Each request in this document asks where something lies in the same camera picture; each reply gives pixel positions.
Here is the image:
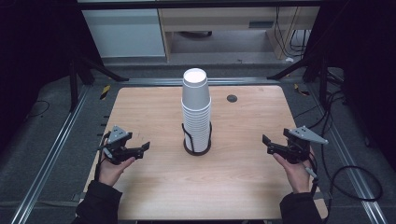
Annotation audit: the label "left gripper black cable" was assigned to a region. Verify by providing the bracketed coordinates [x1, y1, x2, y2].
[93, 131, 112, 182]

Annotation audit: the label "looped black floor cable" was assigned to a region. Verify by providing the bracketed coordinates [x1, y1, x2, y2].
[329, 164, 384, 203]

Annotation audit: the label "white cabinet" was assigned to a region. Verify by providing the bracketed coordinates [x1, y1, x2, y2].
[81, 8, 167, 59]

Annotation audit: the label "aluminium floor rail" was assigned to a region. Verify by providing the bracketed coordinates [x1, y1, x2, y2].
[307, 84, 389, 224]
[9, 85, 92, 224]

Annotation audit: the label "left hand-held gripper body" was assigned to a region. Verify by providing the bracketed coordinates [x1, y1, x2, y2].
[98, 125, 138, 165]

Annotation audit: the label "black wire cup holder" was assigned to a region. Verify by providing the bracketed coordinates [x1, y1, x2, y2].
[181, 121, 214, 157]

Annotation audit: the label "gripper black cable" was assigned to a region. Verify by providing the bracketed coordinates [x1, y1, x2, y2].
[93, 131, 112, 182]
[304, 147, 321, 198]

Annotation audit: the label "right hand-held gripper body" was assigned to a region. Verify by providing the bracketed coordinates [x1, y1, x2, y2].
[282, 125, 330, 164]

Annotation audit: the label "hanging black cables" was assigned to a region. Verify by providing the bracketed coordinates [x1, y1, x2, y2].
[275, 7, 313, 59]

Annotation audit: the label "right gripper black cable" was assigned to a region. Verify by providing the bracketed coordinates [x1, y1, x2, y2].
[304, 147, 321, 198]

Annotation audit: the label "thin black floor cable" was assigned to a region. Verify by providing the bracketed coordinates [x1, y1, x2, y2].
[23, 99, 51, 123]

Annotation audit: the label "grey tape piece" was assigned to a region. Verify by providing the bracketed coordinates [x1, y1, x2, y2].
[311, 191, 332, 202]
[71, 192, 92, 203]

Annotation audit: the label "person's left hand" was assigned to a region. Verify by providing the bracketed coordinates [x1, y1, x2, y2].
[98, 156, 137, 188]

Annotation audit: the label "person's right hand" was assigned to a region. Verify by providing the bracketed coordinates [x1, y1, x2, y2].
[273, 151, 316, 195]

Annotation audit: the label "stack of white paper cups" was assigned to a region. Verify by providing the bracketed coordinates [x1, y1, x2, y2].
[180, 67, 213, 153]

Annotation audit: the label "black metal stand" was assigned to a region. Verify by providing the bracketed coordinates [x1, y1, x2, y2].
[68, 53, 130, 113]
[266, 55, 332, 108]

